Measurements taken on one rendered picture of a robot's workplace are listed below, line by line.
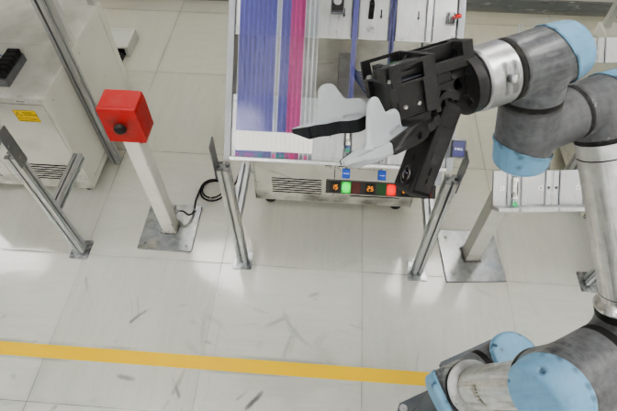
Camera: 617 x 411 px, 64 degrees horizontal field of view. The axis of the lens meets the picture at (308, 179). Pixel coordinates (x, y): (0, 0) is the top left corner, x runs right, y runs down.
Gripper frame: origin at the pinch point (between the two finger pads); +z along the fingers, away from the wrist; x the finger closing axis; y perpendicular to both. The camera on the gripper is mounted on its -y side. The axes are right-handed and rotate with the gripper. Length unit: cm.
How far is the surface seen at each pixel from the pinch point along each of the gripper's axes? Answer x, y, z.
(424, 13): -86, 0, -68
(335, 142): -89, -30, -33
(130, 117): -120, -11, 23
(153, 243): -161, -73, 34
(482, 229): -96, -86, -87
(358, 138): -86, -31, -40
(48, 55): -180, 12, 47
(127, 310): -139, -88, 51
